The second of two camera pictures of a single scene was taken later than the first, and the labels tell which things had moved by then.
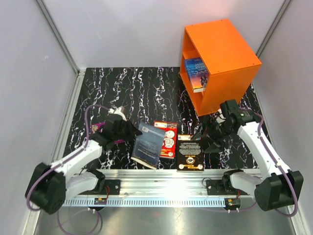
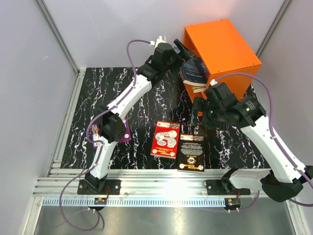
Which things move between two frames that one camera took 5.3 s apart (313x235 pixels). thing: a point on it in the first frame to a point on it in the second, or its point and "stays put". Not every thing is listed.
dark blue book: [147, 147] to [191, 72]
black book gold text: [190, 154] stays put
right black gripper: [218, 144] to [202, 105]
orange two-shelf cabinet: [216, 64] stays put
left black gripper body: [126, 132] to [175, 61]
